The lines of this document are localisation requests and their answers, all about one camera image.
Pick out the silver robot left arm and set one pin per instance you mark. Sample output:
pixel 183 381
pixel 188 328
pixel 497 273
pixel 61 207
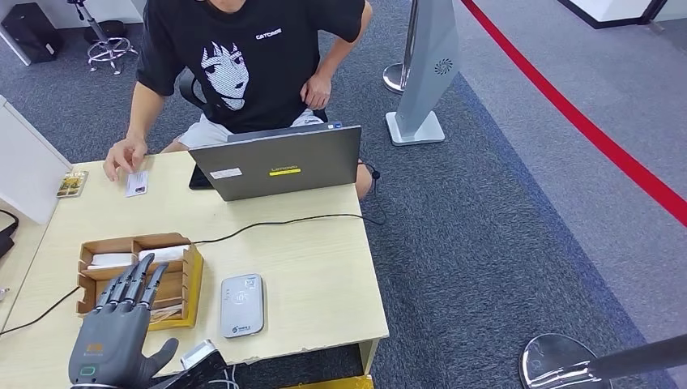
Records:
pixel 94 387

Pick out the small metal piece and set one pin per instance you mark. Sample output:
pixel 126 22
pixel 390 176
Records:
pixel 2 293

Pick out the white platform with black edge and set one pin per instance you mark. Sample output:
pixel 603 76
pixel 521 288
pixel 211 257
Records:
pixel 612 8

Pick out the person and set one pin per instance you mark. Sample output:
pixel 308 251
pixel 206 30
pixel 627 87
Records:
pixel 257 70

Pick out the picture key card stack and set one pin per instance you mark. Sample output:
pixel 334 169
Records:
pixel 167 314

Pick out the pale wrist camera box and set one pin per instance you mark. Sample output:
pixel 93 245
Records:
pixel 197 354

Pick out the person's left hand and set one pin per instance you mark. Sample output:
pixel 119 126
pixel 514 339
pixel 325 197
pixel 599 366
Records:
pixel 317 91

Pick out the person's left forearm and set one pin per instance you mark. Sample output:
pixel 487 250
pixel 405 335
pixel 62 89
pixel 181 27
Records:
pixel 343 48

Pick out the grey card reader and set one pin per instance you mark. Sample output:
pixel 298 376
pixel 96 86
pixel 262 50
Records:
pixel 242 306

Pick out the white ID card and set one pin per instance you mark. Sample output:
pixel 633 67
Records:
pixel 137 183

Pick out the wooden card organizer box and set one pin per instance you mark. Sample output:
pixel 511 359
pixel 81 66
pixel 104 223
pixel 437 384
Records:
pixel 174 284

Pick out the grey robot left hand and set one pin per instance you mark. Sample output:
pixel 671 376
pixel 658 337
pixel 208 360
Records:
pixel 110 343

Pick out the black case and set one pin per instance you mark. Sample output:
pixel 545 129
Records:
pixel 29 32

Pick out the white partition panel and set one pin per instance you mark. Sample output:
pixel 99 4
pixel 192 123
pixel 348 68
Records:
pixel 27 166

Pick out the chrome stanchion post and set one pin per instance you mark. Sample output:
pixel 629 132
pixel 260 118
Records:
pixel 393 78

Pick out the person's right hand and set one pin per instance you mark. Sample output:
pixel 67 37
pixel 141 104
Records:
pixel 126 156

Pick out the person's right forearm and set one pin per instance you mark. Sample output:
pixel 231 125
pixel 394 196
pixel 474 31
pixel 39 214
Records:
pixel 144 113

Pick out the yellow box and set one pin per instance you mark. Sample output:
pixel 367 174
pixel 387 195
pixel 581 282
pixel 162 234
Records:
pixel 338 384

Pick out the grey laptop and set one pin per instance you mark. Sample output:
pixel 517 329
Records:
pixel 279 165

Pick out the grey standing sign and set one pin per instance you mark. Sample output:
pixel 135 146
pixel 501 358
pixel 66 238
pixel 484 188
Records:
pixel 429 64

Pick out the red floor tape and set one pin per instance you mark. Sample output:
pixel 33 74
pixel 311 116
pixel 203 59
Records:
pixel 590 134

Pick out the yellow picture hotel key card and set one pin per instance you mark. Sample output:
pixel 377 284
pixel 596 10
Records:
pixel 72 184

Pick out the black flat pad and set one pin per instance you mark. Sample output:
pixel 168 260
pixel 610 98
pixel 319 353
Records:
pixel 198 181

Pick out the chrome stool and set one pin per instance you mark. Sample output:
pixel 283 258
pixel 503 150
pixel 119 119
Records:
pixel 110 51

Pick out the white card stack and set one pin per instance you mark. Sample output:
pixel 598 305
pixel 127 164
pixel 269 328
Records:
pixel 110 260
pixel 171 252

